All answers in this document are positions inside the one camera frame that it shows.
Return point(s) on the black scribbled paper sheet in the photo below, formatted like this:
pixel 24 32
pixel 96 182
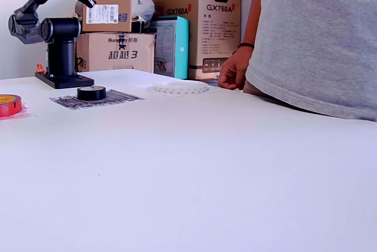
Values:
pixel 123 99

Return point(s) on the red tape roll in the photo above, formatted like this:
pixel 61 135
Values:
pixel 9 109

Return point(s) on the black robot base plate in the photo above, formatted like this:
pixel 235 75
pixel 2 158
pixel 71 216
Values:
pixel 67 82

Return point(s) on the turquoise box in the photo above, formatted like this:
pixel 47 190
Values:
pixel 181 57

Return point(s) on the person right hand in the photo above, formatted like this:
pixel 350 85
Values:
pixel 234 72

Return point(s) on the red scribbled paper sheet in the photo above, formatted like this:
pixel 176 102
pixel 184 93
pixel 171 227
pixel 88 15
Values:
pixel 28 115

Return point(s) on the person torso grey shirt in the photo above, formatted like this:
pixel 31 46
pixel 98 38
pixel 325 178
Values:
pixel 318 43

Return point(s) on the Huntkey printed cardboard box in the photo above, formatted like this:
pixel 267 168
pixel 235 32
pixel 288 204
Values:
pixel 97 57

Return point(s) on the person right forearm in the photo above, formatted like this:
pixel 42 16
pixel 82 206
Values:
pixel 253 13

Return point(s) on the white plastic bag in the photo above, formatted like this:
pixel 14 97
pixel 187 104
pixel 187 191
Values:
pixel 142 7

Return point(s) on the white tape roll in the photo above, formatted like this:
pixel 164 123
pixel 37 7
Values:
pixel 179 90

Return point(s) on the large GX760A cardboard box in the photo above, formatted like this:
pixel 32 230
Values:
pixel 218 43

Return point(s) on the cardboard box with shipping label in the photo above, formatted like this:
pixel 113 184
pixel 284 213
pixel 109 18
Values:
pixel 123 25

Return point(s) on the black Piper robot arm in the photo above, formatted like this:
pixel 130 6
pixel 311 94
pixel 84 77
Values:
pixel 60 57

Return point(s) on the black tape roll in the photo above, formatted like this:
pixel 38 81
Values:
pixel 91 94

